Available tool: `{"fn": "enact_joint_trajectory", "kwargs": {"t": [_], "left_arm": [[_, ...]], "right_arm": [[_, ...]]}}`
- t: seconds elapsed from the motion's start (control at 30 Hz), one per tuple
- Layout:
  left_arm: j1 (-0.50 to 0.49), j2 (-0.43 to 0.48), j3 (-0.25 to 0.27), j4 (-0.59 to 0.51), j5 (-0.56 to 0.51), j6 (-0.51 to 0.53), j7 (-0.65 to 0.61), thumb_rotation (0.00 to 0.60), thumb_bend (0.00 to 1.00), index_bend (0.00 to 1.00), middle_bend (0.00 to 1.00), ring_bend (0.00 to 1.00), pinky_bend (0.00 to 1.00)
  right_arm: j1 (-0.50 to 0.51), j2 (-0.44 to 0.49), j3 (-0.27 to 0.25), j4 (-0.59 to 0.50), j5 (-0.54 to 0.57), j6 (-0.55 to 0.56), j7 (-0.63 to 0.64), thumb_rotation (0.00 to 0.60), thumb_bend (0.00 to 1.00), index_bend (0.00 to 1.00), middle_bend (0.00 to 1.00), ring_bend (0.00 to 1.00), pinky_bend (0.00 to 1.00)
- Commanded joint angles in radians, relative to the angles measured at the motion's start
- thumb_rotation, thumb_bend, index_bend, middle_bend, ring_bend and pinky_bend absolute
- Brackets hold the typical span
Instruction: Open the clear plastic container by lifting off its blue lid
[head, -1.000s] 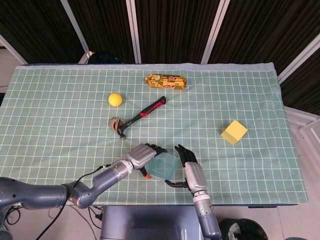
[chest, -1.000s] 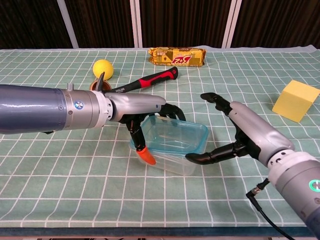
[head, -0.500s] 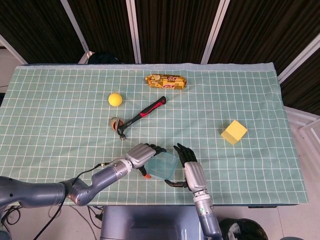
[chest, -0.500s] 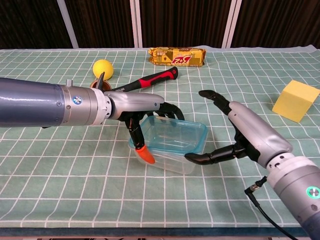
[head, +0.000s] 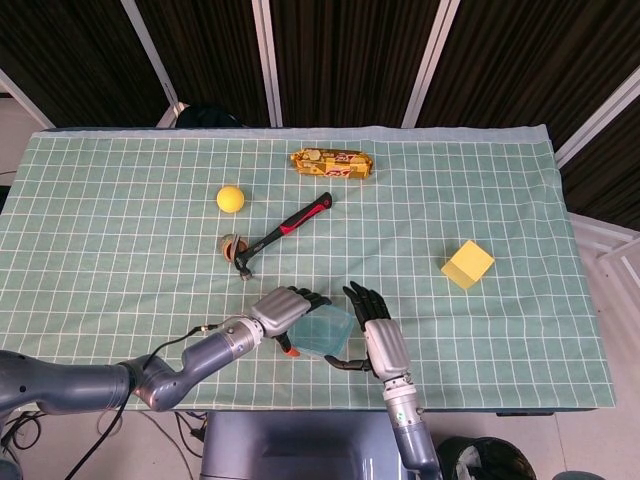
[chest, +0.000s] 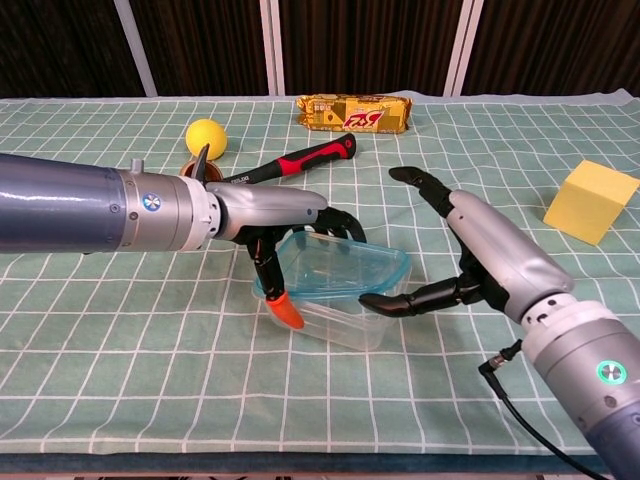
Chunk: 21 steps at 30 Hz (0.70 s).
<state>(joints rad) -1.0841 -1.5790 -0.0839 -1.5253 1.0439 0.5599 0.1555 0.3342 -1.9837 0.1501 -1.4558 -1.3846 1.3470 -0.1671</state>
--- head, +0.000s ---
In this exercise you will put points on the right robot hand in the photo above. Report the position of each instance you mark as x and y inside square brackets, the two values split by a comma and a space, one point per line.
[385, 345]

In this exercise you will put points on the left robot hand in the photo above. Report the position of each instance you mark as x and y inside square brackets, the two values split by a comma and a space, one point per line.
[277, 310]

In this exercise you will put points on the blue translucent lid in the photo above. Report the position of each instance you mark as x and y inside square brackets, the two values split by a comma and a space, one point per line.
[322, 327]

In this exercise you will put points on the clear plastic container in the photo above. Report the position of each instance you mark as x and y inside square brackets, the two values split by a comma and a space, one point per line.
[314, 351]

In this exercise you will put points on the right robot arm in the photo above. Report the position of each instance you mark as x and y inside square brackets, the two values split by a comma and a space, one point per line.
[407, 425]

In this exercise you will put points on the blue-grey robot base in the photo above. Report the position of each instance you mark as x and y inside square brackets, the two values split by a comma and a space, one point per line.
[300, 450]

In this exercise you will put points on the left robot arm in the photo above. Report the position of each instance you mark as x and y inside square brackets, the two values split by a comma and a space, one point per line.
[75, 385]

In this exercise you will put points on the brown tape roll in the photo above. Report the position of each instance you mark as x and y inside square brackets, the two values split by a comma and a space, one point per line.
[224, 246]

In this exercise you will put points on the black red claw hammer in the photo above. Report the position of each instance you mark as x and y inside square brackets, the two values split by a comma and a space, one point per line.
[295, 223]

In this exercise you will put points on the yellow sponge block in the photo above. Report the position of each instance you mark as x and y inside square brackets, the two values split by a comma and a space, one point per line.
[467, 265]

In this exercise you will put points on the yellow ball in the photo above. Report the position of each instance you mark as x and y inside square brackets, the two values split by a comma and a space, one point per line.
[230, 200]

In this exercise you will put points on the black waste bin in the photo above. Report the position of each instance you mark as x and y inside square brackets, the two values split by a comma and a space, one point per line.
[480, 460]

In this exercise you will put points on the gold cracker packet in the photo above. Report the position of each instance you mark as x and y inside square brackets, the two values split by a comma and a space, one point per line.
[330, 164]

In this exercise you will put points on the green checked tablecloth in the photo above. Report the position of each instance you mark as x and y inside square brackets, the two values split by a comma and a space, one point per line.
[125, 280]

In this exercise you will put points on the black chair back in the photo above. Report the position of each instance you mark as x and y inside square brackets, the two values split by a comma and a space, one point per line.
[207, 116]

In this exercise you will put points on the dark folding screen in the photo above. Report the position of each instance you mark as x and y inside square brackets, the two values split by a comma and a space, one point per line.
[350, 60]

